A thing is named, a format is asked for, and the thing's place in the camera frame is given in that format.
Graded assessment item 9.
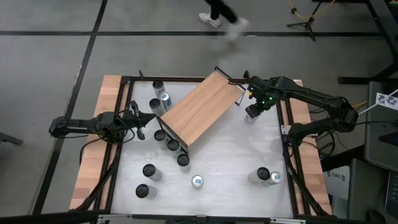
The blue silver Red Bull can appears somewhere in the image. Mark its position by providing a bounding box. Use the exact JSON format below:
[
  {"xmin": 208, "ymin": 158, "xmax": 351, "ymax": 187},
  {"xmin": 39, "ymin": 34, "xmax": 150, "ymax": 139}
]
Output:
[
  {"xmin": 159, "ymin": 91, "xmax": 173, "ymax": 111},
  {"xmin": 191, "ymin": 174, "xmax": 205, "ymax": 190},
  {"xmin": 263, "ymin": 170, "xmax": 282, "ymax": 187}
]

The dark keyboard device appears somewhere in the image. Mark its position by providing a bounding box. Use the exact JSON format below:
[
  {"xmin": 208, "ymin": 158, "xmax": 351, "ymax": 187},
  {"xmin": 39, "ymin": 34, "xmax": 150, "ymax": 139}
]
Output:
[{"xmin": 384, "ymin": 170, "xmax": 398, "ymax": 218}]

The grey cabinet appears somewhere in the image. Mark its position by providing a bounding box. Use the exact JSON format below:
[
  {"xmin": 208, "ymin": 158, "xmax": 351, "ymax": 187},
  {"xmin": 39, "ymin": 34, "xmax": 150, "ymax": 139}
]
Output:
[{"xmin": 364, "ymin": 80, "xmax": 398, "ymax": 172}]

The grey metal crossbar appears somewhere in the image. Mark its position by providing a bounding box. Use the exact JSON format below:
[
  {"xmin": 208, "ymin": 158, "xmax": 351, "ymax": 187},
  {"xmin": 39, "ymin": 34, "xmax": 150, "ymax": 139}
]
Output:
[{"xmin": 98, "ymin": 213, "xmax": 307, "ymax": 224}]

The grey chair base leg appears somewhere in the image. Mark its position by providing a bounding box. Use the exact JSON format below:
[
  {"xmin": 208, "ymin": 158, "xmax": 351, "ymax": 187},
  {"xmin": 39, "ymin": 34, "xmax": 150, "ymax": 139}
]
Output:
[{"xmin": 0, "ymin": 132, "xmax": 24, "ymax": 146}]

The wooden shelf black metal frame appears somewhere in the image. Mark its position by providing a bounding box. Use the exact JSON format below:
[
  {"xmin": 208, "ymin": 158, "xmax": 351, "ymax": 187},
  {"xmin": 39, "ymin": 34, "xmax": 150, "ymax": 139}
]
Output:
[{"xmin": 156, "ymin": 66, "xmax": 249, "ymax": 156}]

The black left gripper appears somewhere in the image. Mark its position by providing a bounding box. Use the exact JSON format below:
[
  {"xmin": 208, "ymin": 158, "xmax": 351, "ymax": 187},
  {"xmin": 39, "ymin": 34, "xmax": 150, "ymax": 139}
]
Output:
[{"xmin": 124, "ymin": 100, "xmax": 157, "ymax": 141}]

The black desk leg frame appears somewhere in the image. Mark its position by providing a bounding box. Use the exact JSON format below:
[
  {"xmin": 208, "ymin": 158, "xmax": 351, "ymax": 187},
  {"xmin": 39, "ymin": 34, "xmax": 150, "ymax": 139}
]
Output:
[{"xmin": 338, "ymin": 0, "xmax": 398, "ymax": 85}]

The black tripod stand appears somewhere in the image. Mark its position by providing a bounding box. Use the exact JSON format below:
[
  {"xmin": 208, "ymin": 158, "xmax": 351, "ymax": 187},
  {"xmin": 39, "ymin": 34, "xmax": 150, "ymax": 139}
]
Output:
[{"xmin": 285, "ymin": 17, "xmax": 317, "ymax": 42}]

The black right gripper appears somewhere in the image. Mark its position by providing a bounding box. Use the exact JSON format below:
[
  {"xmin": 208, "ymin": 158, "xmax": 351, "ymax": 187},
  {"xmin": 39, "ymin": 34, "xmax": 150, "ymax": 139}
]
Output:
[{"xmin": 245, "ymin": 76, "xmax": 279, "ymax": 119}]

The white printed tag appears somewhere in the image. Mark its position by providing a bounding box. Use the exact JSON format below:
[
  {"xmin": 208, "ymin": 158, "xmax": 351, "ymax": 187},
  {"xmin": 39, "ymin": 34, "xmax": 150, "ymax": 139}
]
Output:
[{"xmin": 375, "ymin": 92, "xmax": 398, "ymax": 111}]

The white printed cardboard box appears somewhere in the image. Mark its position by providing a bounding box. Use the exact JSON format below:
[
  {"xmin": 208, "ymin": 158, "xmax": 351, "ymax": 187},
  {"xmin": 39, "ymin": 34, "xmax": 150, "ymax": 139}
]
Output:
[{"xmin": 323, "ymin": 166, "xmax": 351, "ymax": 202}]

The person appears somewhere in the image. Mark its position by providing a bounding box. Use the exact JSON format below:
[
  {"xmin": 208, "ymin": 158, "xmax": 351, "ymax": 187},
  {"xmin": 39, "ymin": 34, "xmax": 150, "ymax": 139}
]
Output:
[{"xmin": 198, "ymin": 0, "xmax": 250, "ymax": 43}]

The yellow cable with black plug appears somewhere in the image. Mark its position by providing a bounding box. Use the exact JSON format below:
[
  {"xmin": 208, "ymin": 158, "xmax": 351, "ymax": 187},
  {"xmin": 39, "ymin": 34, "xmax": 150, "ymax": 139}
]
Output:
[{"xmin": 285, "ymin": 0, "xmax": 337, "ymax": 19}]

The grey bin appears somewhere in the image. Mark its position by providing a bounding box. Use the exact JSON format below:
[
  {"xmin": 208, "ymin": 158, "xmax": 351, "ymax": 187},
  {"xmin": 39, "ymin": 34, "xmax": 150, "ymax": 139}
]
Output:
[{"xmin": 347, "ymin": 157, "xmax": 391, "ymax": 224}]

